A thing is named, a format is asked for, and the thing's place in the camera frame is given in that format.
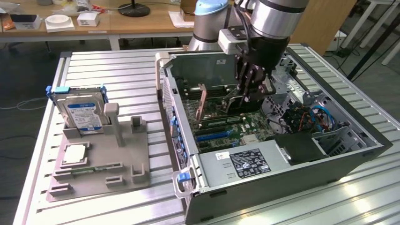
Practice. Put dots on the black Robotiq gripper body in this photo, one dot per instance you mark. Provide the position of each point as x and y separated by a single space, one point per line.
265 51

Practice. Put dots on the graphics card with metal bracket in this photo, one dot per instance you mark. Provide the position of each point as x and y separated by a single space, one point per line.
202 100

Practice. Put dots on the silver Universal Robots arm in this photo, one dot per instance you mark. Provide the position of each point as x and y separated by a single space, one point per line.
274 18

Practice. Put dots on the perforated metal disk bay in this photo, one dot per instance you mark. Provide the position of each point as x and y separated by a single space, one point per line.
290 82

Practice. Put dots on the green motherboard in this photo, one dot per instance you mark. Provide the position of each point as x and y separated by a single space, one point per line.
252 126

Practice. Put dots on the RAM stick with white label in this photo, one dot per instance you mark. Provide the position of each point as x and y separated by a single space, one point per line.
218 122

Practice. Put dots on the wooden cabinet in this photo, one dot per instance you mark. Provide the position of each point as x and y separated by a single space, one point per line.
328 23

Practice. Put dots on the white papers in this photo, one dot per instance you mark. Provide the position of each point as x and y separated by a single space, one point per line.
178 22

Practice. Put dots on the brown cardboard box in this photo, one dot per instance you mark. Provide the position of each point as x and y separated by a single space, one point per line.
186 7

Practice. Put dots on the black metal leg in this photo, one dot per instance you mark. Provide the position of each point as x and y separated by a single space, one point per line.
374 47

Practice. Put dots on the grey metal disk bay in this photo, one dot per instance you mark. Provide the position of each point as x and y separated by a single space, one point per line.
337 140

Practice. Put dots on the grey power supply unit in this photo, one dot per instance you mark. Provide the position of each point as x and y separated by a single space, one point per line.
218 171

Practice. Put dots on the wooden desk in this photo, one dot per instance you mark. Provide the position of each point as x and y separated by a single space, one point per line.
124 23

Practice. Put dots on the black open PC case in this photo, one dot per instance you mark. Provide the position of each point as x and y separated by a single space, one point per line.
281 187

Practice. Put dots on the black round lamp base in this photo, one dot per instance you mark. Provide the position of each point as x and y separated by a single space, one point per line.
133 9

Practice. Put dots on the blue case latch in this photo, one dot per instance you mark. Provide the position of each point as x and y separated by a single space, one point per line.
182 177

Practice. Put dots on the hard disk with blue label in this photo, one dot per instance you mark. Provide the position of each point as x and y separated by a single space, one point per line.
82 114

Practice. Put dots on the small white box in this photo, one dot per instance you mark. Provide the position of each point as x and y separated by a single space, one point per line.
88 20

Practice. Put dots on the blue disk caddy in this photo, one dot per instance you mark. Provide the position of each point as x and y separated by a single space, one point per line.
61 89

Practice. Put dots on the grey parts rack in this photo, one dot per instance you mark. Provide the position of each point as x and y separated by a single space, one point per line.
100 164

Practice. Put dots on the green RAM stick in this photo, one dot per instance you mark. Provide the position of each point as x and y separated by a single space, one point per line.
90 170

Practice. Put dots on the silver CPU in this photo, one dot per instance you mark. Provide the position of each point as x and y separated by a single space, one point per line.
74 153

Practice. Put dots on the white box with round lid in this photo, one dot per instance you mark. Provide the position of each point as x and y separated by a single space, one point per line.
58 23

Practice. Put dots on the white box with black top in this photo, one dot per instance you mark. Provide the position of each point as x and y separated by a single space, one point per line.
26 22

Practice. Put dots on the orange object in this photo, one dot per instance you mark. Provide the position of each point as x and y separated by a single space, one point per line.
6 25

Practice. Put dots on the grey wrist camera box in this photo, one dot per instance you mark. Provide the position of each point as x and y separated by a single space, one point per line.
228 43

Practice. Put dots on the white desk frame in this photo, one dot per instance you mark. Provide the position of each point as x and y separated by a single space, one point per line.
358 23

